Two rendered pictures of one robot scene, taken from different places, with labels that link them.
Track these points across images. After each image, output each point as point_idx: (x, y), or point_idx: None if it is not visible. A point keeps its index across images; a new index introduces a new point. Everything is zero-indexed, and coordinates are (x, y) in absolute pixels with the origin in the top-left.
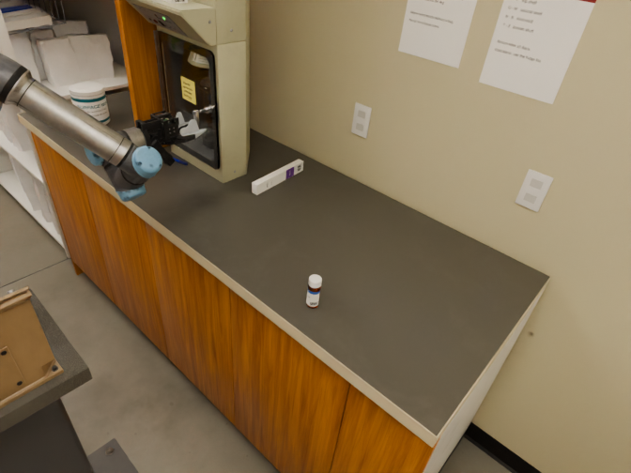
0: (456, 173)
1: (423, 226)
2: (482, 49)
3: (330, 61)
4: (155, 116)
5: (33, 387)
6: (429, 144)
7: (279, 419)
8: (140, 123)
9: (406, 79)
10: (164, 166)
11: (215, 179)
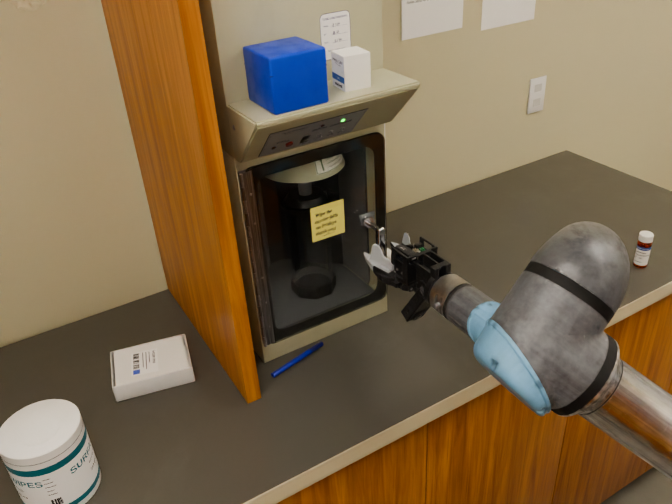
0: (479, 124)
1: (493, 188)
2: (476, 0)
3: None
4: (419, 253)
5: None
6: (450, 116)
7: None
8: (446, 265)
9: (414, 65)
10: (319, 370)
11: (374, 317)
